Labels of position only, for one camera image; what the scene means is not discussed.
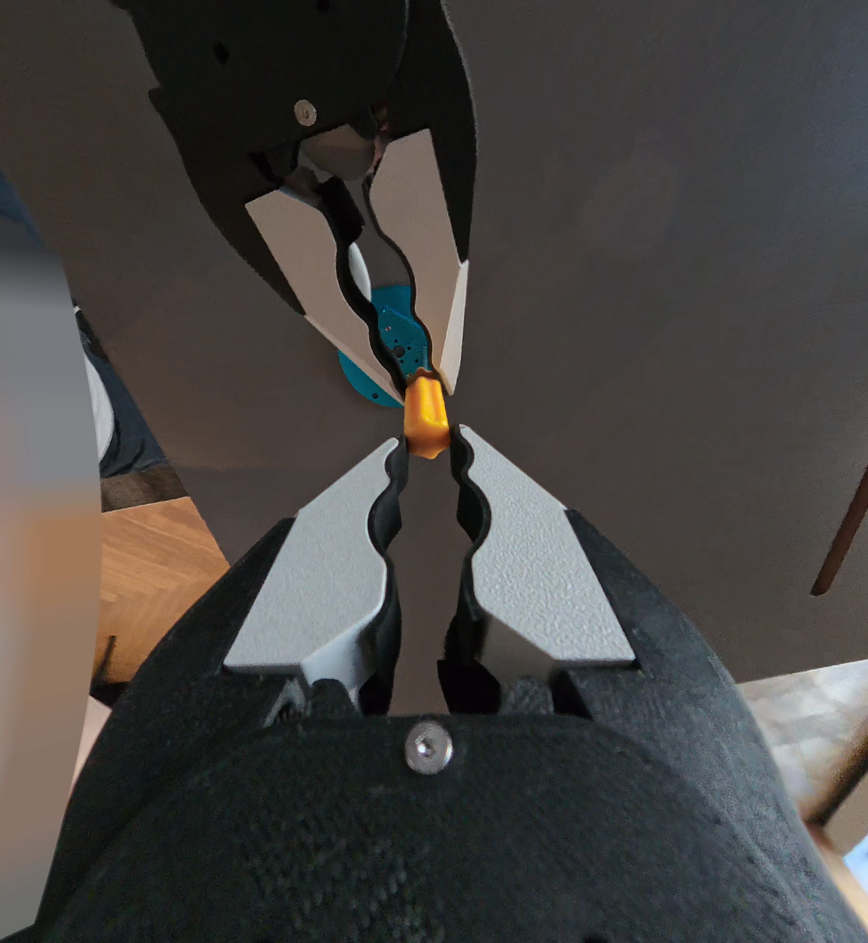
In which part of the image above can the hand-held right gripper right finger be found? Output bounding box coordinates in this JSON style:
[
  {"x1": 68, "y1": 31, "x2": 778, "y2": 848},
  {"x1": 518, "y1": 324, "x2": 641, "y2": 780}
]
[{"x1": 445, "y1": 424, "x2": 636, "y2": 682}]

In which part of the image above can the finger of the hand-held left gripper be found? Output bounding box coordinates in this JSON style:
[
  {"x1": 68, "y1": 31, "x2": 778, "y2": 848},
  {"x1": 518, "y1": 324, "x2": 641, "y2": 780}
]
[
  {"x1": 364, "y1": 129, "x2": 472, "y2": 399},
  {"x1": 244, "y1": 186, "x2": 407, "y2": 404}
]

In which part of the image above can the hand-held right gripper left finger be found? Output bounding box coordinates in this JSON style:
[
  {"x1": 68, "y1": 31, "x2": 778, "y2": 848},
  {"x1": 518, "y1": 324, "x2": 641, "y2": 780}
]
[{"x1": 224, "y1": 436, "x2": 411, "y2": 693}]

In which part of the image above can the blue disc with square bracket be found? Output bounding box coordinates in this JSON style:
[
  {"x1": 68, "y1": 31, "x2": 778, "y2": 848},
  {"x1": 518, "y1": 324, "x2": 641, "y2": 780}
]
[{"x1": 337, "y1": 283, "x2": 435, "y2": 410}]

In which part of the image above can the yellow screwdriver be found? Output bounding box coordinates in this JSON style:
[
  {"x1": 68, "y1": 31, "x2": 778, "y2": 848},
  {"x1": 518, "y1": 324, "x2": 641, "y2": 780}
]
[{"x1": 402, "y1": 373, "x2": 452, "y2": 460}]

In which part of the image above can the grey desk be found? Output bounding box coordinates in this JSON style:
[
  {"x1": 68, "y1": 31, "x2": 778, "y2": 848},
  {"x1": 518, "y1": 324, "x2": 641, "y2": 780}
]
[{"x1": 0, "y1": 0, "x2": 868, "y2": 682}]

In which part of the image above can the person's white shirt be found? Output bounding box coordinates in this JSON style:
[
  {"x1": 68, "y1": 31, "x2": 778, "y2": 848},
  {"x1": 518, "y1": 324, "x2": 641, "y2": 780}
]
[{"x1": 73, "y1": 305, "x2": 116, "y2": 461}]

